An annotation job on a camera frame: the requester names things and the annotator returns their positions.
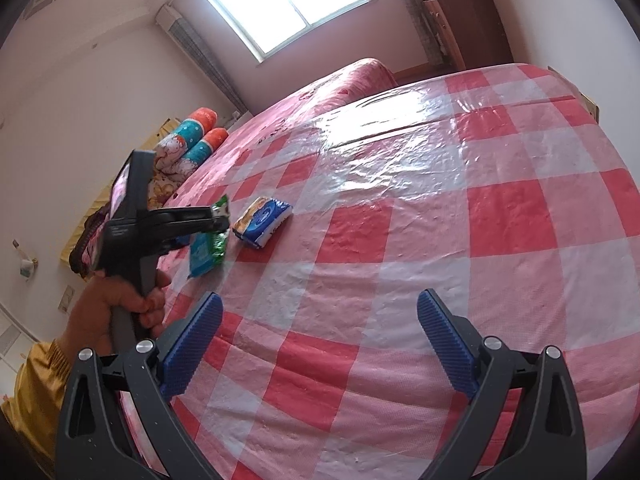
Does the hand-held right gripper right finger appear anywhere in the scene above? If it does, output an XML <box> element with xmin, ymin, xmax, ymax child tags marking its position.
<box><xmin>417</xmin><ymin>288</ymin><xmax>587</xmax><ymax>480</ymax></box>

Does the window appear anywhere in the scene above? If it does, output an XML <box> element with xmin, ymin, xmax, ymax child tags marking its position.
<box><xmin>202</xmin><ymin>0</ymin><xmax>373</xmax><ymax>63</ymax></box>

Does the red white checked plastic cloth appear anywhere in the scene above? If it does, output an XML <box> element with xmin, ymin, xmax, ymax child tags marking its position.
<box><xmin>120</xmin><ymin>62</ymin><xmax>638</xmax><ymax>480</ymax></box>

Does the blue tissue pack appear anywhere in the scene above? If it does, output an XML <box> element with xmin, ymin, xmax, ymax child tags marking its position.
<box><xmin>232</xmin><ymin>196</ymin><xmax>293</xmax><ymax>250</ymax></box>

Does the brown wooden cabinet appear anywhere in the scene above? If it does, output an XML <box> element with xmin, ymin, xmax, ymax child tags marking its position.
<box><xmin>405</xmin><ymin>0</ymin><xmax>516</xmax><ymax>73</ymax></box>

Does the beige floral pillow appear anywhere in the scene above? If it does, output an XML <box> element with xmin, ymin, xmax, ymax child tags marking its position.
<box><xmin>147</xmin><ymin>170</ymin><xmax>176</xmax><ymax>208</ymax></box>

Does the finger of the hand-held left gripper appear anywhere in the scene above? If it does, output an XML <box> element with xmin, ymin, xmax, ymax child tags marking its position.
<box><xmin>145</xmin><ymin>205</ymin><xmax>231</xmax><ymax>233</ymax></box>
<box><xmin>150</xmin><ymin>227</ymin><xmax>201</xmax><ymax>263</ymax></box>

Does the rolled cartoon print bolster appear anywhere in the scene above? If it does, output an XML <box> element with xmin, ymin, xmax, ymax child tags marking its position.
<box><xmin>172</xmin><ymin>127</ymin><xmax>230</xmax><ymax>176</ymax></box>
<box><xmin>155</xmin><ymin>106</ymin><xmax>219</xmax><ymax>161</ymax></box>

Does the person's left hand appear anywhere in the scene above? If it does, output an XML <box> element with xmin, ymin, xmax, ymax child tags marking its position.
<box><xmin>65</xmin><ymin>267</ymin><xmax>169</xmax><ymax>357</ymax></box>

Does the bed with pink sheet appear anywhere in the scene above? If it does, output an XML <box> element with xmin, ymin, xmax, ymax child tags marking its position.
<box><xmin>155</xmin><ymin>57</ymin><xmax>401</xmax><ymax>311</ymax></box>

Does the brown cardboard sheet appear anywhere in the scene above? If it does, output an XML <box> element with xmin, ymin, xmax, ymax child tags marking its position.
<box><xmin>547</xmin><ymin>65</ymin><xmax>601</xmax><ymax>126</ymax></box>

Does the grey checked curtain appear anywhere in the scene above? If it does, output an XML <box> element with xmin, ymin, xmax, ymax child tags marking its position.
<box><xmin>155</xmin><ymin>5</ymin><xmax>251</xmax><ymax>118</ymax></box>

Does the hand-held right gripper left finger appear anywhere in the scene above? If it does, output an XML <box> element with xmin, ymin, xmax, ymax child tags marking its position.
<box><xmin>54</xmin><ymin>291</ymin><xmax>224</xmax><ymax>480</ymax></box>

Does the grey patterned curtain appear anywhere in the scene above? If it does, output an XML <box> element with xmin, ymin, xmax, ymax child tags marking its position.
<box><xmin>397</xmin><ymin>0</ymin><xmax>451</xmax><ymax>68</ymax></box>

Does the teal and green snack packet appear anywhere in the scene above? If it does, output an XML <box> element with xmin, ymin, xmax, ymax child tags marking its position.
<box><xmin>187</xmin><ymin>194</ymin><xmax>232</xmax><ymax>279</ymax></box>

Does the pink folded quilt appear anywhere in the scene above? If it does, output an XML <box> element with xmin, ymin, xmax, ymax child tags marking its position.
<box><xmin>70</xmin><ymin>205</ymin><xmax>108</xmax><ymax>276</ymax></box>

